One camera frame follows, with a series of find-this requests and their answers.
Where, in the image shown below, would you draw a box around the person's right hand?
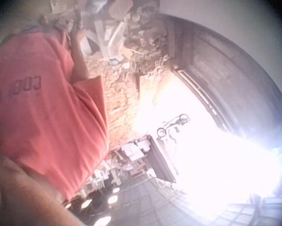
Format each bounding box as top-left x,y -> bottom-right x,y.
71,22 -> 88,40

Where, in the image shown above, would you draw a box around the metal railing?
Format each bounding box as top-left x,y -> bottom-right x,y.
213,194 -> 282,226

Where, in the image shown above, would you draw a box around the pile of white clutter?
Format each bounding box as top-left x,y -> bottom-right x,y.
83,138 -> 157,197

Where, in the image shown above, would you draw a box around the white wooden frame pieces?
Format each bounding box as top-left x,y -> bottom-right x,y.
84,18 -> 128,59

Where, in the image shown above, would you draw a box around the metal grate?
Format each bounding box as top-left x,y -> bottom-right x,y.
67,177 -> 193,226

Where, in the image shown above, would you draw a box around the brown wooden door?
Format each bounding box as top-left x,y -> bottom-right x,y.
172,18 -> 282,142

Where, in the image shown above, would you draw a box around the heap of wood scraps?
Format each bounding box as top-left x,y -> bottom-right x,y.
107,0 -> 175,78

